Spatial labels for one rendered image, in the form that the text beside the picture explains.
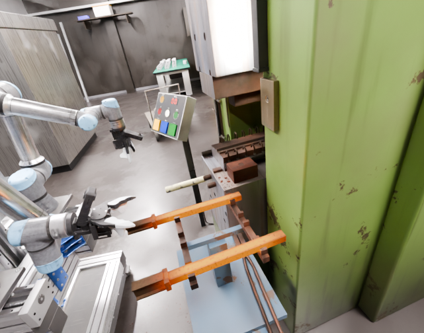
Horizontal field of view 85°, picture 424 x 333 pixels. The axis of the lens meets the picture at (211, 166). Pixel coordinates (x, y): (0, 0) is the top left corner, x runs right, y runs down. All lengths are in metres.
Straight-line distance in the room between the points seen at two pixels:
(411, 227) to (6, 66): 3.98
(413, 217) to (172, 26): 8.94
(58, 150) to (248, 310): 3.52
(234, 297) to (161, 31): 9.02
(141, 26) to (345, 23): 8.95
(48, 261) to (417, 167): 1.29
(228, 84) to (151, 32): 8.51
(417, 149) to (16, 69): 3.81
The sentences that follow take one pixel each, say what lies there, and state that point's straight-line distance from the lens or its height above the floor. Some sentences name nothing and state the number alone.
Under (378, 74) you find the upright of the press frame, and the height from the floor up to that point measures 1.35.
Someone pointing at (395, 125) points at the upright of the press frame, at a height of 1.16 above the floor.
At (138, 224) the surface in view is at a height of 0.98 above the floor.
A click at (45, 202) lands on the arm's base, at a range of 1.49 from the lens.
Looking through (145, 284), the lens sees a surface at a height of 0.99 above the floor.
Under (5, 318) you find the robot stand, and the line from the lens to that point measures 1.21.
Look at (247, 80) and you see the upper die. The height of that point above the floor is 1.32.
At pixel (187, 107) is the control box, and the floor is 1.13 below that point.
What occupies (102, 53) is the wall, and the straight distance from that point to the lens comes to 9.78.
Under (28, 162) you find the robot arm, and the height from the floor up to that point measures 1.07.
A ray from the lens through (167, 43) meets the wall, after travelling 9.43.
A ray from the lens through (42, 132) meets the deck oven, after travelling 3.96.
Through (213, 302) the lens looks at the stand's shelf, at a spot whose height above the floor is 0.71.
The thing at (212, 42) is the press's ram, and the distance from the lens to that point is 0.93.
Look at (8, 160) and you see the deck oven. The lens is 4.37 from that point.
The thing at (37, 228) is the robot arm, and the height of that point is 1.10.
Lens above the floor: 1.52
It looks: 30 degrees down
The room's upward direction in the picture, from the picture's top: 9 degrees counter-clockwise
